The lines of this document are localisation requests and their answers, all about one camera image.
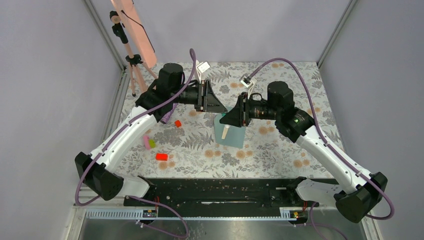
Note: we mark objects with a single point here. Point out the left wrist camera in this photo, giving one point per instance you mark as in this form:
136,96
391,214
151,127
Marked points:
200,68

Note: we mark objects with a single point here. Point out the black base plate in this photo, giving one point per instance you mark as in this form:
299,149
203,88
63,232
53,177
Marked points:
220,198

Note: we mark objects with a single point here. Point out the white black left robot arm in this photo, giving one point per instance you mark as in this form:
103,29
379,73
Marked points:
98,169

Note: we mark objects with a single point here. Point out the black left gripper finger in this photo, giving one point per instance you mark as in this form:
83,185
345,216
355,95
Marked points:
209,99
215,109

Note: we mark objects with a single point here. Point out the pink tripod stand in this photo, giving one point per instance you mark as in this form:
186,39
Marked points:
134,60

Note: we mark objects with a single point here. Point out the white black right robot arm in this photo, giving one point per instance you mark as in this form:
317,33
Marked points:
357,190

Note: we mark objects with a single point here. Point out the red cylinder block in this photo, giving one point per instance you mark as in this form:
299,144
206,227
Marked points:
162,157

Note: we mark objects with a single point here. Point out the purple glitter microphone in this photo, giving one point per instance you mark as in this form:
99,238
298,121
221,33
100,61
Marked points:
165,119

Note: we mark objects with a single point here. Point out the small red cube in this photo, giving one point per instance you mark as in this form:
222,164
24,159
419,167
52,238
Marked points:
178,124

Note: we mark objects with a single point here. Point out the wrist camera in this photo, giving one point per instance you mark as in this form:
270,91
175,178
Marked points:
200,68
249,82

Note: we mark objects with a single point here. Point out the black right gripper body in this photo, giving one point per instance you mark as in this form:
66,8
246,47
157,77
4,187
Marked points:
257,110

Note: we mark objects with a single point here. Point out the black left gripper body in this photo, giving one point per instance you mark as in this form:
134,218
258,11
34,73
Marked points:
193,95

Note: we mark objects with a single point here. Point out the pink light panel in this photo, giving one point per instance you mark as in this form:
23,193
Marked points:
129,16

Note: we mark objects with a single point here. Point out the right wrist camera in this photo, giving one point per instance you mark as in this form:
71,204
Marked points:
249,82

